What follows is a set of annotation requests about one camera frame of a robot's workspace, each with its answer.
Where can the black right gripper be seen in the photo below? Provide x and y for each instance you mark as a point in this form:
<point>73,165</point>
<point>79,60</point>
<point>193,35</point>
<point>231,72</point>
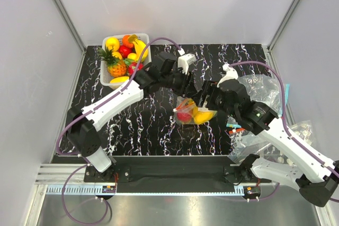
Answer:
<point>210,88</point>

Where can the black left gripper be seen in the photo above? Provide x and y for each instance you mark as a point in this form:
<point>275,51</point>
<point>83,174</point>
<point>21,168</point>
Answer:
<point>188,88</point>

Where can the yellow banana bunch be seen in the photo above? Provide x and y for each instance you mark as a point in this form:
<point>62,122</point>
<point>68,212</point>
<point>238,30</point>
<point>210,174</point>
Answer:
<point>189,106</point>

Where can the clear bag orange zipper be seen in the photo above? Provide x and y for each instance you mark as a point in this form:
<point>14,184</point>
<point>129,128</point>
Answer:
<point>178,108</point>

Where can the red apple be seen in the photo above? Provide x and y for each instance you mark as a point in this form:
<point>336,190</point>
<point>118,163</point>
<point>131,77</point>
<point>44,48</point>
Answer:
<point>125,51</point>
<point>184,117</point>

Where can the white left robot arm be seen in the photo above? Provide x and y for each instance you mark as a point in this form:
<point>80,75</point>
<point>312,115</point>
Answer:
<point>83,125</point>

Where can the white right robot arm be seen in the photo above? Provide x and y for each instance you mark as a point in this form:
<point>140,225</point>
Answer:
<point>313,175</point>

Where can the clear bag red zipper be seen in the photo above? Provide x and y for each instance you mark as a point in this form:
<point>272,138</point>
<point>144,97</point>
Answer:
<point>244,143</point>

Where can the white plastic fruit basket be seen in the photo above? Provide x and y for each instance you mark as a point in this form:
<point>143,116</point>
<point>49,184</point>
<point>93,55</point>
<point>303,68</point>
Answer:
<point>105,77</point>

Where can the red dragon fruit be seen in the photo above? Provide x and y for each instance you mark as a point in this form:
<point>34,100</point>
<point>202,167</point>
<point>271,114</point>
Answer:
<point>133,67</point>

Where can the yellow starfruit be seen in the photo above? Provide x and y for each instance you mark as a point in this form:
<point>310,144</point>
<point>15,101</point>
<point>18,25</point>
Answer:
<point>139,47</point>

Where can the small yellow mango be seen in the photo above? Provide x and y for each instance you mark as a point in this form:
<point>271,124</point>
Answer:
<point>121,79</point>

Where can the small pineapple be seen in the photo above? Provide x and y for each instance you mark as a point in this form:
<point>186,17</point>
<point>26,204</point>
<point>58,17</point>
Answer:
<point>115,65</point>

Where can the orange tangerine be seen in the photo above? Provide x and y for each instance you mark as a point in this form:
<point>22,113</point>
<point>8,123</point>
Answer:
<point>126,42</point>

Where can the yellow lemon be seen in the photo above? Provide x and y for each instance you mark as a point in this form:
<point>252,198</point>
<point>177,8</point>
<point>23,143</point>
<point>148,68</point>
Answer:
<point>112,43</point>

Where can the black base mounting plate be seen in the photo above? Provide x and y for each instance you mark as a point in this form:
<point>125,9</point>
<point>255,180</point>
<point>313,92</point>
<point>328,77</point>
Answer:
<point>220,167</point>

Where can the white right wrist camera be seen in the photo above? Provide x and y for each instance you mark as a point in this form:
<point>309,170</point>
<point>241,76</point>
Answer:
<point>230,73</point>

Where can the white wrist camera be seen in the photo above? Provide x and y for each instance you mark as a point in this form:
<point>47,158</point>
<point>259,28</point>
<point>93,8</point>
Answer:
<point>185,61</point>
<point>230,73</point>

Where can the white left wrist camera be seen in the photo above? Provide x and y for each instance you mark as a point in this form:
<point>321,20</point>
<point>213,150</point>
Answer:
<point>185,61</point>

